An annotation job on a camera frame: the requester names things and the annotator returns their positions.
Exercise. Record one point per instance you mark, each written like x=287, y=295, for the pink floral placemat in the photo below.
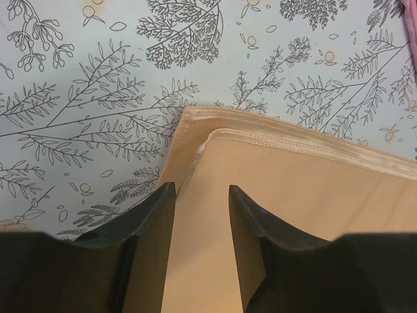
x=410, y=17

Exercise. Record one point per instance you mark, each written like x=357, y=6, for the orange satin napkin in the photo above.
x=317, y=183

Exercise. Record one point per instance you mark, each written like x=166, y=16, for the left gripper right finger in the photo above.
x=284, y=269

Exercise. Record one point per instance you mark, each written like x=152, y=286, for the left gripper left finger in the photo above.
x=118, y=267

